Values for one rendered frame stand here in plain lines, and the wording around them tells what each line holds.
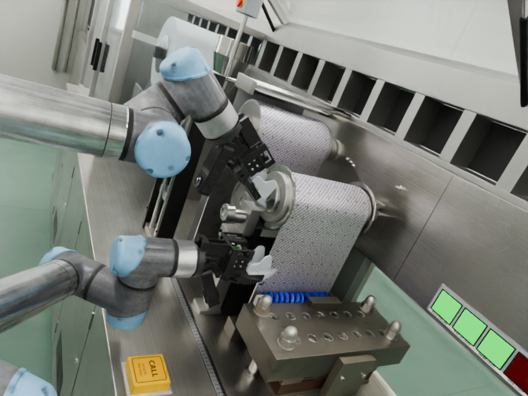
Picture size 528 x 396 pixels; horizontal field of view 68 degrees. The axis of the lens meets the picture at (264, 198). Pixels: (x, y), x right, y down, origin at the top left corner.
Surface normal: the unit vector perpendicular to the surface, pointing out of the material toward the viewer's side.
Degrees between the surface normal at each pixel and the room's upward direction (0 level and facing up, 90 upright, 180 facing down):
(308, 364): 90
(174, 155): 90
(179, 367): 0
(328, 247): 90
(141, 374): 0
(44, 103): 47
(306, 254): 90
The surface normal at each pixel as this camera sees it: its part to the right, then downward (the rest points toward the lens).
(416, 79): -0.83, -0.14
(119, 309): -0.17, 0.29
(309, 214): 0.43, 0.46
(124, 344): 0.35, -0.88
